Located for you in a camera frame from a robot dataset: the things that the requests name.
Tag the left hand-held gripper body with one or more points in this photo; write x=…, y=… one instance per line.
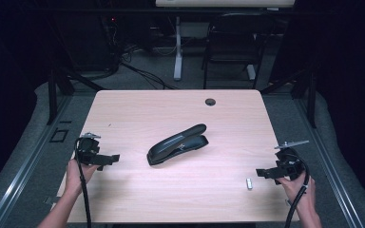
x=87, y=152

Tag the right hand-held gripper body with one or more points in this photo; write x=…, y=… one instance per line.
x=290, y=164

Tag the black stapler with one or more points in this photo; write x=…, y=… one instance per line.
x=171, y=147

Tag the person's left hand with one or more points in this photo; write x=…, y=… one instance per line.
x=74, y=179

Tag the person's right hand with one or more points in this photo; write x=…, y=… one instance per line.
x=307, y=198

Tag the black metal stand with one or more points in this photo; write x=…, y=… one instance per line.
x=52, y=98
x=312, y=101

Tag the dark table grommet hole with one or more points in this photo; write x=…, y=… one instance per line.
x=210, y=102

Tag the dark equipment box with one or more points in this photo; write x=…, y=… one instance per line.
x=85, y=41

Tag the white desk leg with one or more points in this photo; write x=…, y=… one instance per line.
x=178, y=57

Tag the black chair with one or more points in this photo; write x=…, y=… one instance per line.
x=234, y=41

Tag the black square floor frame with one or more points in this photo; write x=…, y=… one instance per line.
x=51, y=136

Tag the aluminium floor rail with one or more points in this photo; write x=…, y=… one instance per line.
x=22, y=177
x=332, y=177

